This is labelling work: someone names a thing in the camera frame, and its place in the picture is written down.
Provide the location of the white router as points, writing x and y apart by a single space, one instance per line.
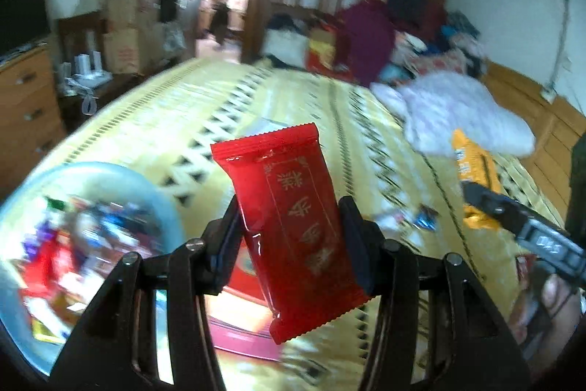
87 70

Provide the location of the blue snack packet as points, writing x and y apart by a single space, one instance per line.
425 219

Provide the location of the black television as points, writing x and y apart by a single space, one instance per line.
23 15

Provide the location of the white bag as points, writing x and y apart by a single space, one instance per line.
286 47

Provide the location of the person's right hand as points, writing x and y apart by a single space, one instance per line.
558 297

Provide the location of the small cardboard box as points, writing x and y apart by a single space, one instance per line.
122 13

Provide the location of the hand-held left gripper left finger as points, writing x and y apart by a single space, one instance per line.
224 249

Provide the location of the pile of clothes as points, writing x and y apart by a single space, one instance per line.
435 33

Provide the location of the red yellow carton box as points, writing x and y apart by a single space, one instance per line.
245 281

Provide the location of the dark wooden chair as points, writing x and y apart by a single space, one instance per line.
75 33

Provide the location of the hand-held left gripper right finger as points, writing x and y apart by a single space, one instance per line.
361 249

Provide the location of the maroon garment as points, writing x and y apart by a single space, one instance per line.
366 38

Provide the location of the red gold gift box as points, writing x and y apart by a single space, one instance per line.
325 49

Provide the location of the orange snack packet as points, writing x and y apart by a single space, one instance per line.
474 162

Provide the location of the large cardboard box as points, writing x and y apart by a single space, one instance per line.
121 52

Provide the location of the floral pink pillow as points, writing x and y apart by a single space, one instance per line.
458 116

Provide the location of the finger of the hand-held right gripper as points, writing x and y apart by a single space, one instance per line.
494 210

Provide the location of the clear glass bowl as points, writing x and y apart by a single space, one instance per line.
137 189

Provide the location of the wooden headboard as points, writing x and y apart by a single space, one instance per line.
540 120

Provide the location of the red snack packet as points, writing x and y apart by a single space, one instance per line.
293 212

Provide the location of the pile of assorted snack packets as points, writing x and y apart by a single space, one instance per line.
68 258

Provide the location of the wooden dresser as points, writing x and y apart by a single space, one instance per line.
27 107

